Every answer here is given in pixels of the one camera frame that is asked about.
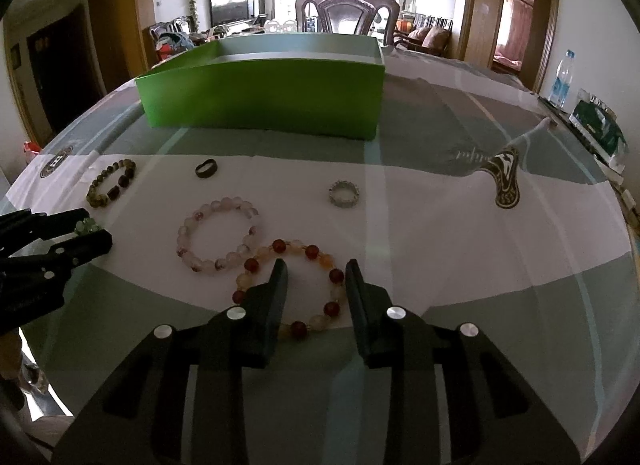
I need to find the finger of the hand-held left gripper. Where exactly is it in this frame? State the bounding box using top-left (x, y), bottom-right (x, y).
top-left (0, 229), bottom-right (114, 333)
top-left (0, 208), bottom-right (91, 258)

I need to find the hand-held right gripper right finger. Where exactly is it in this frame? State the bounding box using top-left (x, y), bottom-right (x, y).
top-left (345, 259), bottom-right (583, 465)

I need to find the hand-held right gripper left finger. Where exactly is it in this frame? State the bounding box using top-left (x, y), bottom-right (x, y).
top-left (50, 259), bottom-right (289, 465)

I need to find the red orange bead bracelet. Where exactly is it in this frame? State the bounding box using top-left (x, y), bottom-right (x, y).
top-left (231, 239), bottom-right (347, 341)

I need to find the dark green brown bead bracelet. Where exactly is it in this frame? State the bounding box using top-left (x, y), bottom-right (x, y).
top-left (86, 158), bottom-right (137, 207)

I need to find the silver ring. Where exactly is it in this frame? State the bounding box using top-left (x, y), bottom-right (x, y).
top-left (328, 180), bottom-right (360, 208)

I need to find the pink bead bracelet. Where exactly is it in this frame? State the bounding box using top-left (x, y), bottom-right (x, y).
top-left (176, 196), bottom-right (262, 276)

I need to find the green cardboard box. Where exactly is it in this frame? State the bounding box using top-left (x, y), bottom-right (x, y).
top-left (136, 34), bottom-right (386, 140)

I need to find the pile of clothes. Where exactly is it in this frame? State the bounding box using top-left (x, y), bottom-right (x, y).
top-left (156, 32), bottom-right (193, 58)

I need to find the wooden sofa with cushions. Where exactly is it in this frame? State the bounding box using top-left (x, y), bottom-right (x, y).
top-left (395, 15), bottom-right (453, 56)

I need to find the dark wooden dining chair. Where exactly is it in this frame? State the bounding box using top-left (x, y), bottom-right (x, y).
top-left (295, 0), bottom-right (401, 38)

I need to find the flat screen television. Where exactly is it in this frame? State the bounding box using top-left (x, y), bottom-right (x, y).
top-left (209, 0), bottom-right (251, 23)

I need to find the green white carton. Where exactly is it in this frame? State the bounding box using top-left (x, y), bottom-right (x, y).
top-left (570, 90), bottom-right (628, 166)

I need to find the plastic water bottle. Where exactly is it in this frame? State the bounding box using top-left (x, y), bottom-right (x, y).
top-left (548, 50), bottom-right (576, 108)

